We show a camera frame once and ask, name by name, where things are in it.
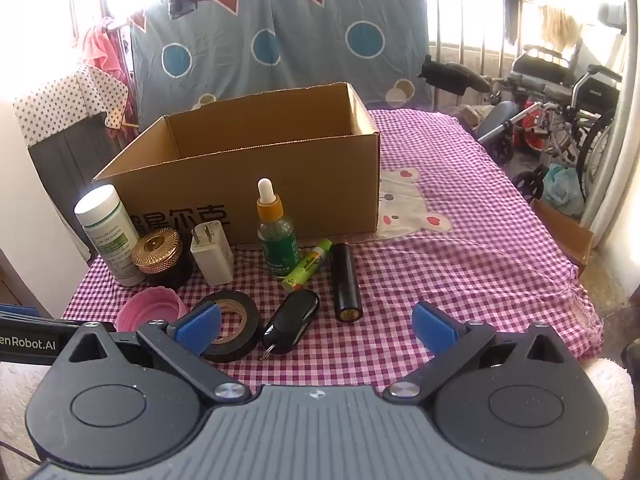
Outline black car key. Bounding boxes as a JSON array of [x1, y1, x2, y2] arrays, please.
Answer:
[[260, 290, 321, 359]]

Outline white charger plug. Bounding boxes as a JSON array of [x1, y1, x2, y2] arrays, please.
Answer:
[[190, 223, 235, 286]]

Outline blue blanket with circles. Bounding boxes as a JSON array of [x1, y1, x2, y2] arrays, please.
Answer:
[[129, 0, 436, 131]]

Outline green dropper bottle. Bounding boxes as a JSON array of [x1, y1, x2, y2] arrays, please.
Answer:
[[256, 178, 300, 281]]

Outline pink plastic lid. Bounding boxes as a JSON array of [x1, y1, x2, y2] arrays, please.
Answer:
[[116, 286, 187, 333]]

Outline white fleece blanket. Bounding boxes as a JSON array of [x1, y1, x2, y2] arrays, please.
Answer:
[[0, 357, 640, 480]]

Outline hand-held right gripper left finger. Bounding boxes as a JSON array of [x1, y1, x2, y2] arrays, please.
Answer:
[[65, 302, 253, 405]]

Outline black folding wheelchair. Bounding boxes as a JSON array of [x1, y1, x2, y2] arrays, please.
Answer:
[[475, 42, 626, 201]]

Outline black jar with gold lid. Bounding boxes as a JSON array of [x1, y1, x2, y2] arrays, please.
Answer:
[[131, 227, 195, 289]]

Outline pink hanging clothes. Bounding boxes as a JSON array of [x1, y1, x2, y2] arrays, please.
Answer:
[[80, 17, 136, 126]]

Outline beige hanging cloth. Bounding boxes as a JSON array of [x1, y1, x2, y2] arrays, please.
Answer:
[[540, 5, 581, 48]]

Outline brown cardboard box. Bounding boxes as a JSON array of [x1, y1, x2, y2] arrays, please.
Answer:
[[92, 81, 382, 251]]

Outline black cylindrical tube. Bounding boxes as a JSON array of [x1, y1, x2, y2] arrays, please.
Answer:
[[330, 242, 362, 323]]

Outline metal railing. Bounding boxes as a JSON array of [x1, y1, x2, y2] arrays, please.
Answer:
[[427, 0, 531, 111]]

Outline green lip balm tube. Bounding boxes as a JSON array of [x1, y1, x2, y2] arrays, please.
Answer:
[[281, 239, 333, 293]]

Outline green plastic bag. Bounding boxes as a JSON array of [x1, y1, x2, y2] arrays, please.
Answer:
[[542, 162, 586, 216]]

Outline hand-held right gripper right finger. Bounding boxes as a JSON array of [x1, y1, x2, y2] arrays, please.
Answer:
[[382, 301, 572, 405]]

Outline white bottle with green label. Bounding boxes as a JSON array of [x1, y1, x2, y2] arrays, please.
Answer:
[[75, 184, 141, 287]]

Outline white star-print cloth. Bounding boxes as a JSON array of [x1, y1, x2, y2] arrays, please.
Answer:
[[12, 65, 130, 146]]

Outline small open cardboard box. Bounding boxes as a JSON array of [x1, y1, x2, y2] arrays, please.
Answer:
[[530, 199, 596, 271]]

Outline black tape roll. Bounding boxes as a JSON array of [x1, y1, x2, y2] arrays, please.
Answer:
[[192, 290, 262, 364]]

